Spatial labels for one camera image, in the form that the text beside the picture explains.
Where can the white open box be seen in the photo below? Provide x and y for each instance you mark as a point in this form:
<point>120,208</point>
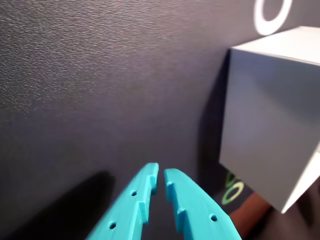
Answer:
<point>265,112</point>

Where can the black mat with printed letters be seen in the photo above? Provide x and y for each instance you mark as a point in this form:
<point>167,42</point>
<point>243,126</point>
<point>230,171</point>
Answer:
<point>100,75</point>

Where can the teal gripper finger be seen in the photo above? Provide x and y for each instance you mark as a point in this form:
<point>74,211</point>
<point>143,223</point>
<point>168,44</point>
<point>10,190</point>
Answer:
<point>125,212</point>
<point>197,210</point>

